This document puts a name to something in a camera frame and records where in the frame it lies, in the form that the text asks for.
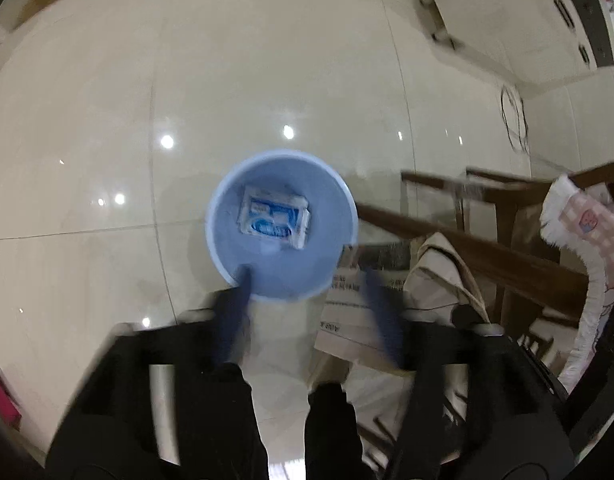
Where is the newspaper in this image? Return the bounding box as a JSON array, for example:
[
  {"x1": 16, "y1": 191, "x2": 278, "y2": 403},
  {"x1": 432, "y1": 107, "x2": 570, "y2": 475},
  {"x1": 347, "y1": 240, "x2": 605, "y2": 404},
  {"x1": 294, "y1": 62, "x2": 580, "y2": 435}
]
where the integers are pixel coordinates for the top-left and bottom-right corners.
[{"x1": 315, "y1": 233, "x2": 488, "y2": 373}]

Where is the blue white tissue pack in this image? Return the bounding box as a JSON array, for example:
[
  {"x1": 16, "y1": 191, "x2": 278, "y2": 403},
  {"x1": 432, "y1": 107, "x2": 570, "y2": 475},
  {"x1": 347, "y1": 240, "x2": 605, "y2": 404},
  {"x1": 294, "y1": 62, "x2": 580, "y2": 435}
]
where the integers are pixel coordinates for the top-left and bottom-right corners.
[{"x1": 239, "y1": 186, "x2": 310, "y2": 250}]

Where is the light blue plastic trash bucket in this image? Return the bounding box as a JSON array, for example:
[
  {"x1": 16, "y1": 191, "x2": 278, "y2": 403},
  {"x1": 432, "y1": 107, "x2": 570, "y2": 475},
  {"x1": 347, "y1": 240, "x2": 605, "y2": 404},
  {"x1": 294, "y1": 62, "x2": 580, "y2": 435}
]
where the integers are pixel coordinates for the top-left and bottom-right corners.
[{"x1": 205, "y1": 150, "x2": 359, "y2": 301}]

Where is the wooden table leg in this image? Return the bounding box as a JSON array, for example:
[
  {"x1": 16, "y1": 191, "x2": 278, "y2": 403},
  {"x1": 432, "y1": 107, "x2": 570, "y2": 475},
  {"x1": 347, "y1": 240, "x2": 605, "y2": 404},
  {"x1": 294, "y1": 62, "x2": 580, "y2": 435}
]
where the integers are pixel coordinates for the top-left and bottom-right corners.
[{"x1": 356, "y1": 203, "x2": 589, "y2": 318}]

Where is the pink checkered tablecloth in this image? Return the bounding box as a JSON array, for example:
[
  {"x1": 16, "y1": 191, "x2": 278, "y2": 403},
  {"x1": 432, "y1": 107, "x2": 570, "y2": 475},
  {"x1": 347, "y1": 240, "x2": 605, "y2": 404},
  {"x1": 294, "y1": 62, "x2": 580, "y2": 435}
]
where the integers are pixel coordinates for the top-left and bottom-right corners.
[{"x1": 540, "y1": 174, "x2": 614, "y2": 391}]

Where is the brown wooden dining chair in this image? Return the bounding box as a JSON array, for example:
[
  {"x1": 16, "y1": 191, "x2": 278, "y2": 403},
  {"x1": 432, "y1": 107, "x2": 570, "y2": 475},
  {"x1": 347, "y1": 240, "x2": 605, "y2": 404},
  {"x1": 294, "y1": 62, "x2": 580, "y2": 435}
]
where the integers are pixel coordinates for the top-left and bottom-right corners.
[{"x1": 400, "y1": 160, "x2": 614, "y2": 247}]

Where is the white sideboard cabinet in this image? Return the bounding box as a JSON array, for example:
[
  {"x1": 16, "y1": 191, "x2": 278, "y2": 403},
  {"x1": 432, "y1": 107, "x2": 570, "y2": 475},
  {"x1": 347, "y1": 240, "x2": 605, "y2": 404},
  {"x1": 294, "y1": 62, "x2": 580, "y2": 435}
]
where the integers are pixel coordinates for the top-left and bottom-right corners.
[{"x1": 421, "y1": 0, "x2": 614, "y2": 86}]

